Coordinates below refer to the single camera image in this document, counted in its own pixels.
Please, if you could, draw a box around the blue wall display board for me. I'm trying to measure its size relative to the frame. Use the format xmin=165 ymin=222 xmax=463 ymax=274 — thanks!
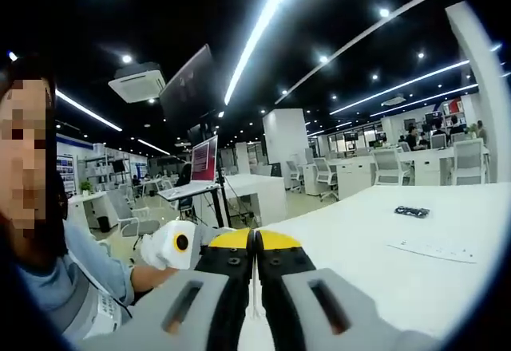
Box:
xmin=55 ymin=153 xmax=77 ymax=195

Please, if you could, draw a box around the grey storage shelf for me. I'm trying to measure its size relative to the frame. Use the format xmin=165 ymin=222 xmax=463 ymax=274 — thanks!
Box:
xmin=85 ymin=145 xmax=133 ymax=184

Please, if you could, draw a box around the red wall panel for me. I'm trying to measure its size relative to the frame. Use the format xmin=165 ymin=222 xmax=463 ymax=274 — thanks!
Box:
xmin=442 ymin=98 xmax=465 ymax=115

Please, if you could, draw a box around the person's head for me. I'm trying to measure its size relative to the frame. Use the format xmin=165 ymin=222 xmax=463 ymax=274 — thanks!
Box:
xmin=0 ymin=57 xmax=69 ymax=267

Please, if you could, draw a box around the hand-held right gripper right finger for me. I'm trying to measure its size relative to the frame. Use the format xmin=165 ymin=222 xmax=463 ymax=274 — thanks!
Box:
xmin=255 ymin=228 xmax=439 ymax=351

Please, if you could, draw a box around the white flat sheet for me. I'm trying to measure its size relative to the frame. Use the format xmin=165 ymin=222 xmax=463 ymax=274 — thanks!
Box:
xmin=386 ymin=240 xmax=479 ymax=265

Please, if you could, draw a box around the straight ceiling light strip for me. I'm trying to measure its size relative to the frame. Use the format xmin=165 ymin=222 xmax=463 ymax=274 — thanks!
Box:
xmin=381 ymin=83 xmax=479 ymax=117
xmin=54 ymin=89 xmax=124 ymax=132
xmin=329 ymin=59 xmax=471 ymax=116

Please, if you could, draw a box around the row of white office desks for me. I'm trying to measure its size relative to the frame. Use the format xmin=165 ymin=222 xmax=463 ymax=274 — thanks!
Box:
xmin=67 ymin=143 xmax=492 ymax=232

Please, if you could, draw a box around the group of ceiling spotlights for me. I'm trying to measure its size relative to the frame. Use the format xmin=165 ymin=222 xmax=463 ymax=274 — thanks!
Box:
xmin=6 ymin=0 xmax=511 ymax=156

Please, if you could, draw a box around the black hanging monitor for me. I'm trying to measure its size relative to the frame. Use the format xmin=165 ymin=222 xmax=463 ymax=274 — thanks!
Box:
xmin=158 ymin=43 xmax=220 ymax=124

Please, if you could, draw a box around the open laptop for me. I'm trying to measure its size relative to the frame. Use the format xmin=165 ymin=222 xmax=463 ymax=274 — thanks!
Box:
xmin=156 ymin=134 xmax=224 ymax=201

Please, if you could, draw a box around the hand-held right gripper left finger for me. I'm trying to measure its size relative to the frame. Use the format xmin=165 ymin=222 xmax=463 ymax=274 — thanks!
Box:
xmin=77 ymin=228 xmax=256 ymax=351

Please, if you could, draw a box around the black remote-like object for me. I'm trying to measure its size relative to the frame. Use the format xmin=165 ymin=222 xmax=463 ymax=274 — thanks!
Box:
xmin=393 ymin=204 xmax=432 ymax=219

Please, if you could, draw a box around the curved ceiling light strip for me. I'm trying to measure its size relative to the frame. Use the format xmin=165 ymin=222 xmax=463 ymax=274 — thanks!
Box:
xmin=223 ymin=0 xmax=309 ymax=105

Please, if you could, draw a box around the thin white ceiling rail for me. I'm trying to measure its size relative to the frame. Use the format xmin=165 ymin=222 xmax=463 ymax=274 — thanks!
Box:
xmin=274 ymin=0 xmax=455 ymax=105

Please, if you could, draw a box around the person in light blue shirt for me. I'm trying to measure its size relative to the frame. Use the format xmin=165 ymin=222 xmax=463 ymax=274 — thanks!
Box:
xmin=11 ymin=223 xmax=137 ymax=344

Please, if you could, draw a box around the group of white office chairs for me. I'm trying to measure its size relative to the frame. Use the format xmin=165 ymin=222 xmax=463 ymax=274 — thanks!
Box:
xmin=107 ymin=137 xmax=490 ymax=244

